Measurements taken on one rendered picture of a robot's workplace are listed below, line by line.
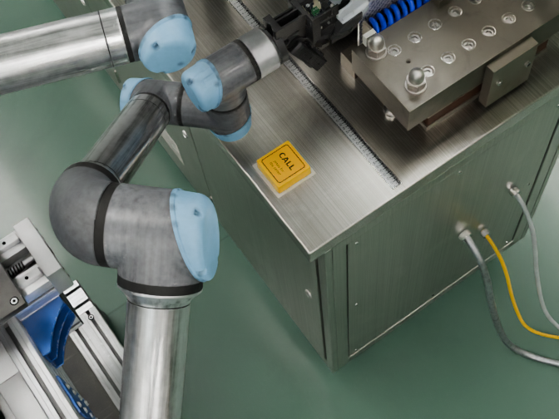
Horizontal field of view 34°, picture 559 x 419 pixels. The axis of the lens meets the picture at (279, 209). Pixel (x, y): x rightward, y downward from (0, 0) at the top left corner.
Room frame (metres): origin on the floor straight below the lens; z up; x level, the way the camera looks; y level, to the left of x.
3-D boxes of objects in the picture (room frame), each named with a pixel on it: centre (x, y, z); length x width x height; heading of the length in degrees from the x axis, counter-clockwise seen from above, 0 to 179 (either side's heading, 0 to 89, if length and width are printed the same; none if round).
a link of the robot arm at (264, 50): (0.89, -0.01, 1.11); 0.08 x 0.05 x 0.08; 26
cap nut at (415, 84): (0.82, -0.26, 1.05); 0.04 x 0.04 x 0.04
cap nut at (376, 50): (0.90, -0.21, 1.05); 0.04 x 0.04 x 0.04
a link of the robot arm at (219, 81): (0.85, 0.06, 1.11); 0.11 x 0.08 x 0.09; 116
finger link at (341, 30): (0.93, -0.15, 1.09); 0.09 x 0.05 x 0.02; 115
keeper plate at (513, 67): (0.86, -0.44, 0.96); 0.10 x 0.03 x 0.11; 116
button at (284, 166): (0.78, -0.02, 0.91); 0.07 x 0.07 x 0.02; 26
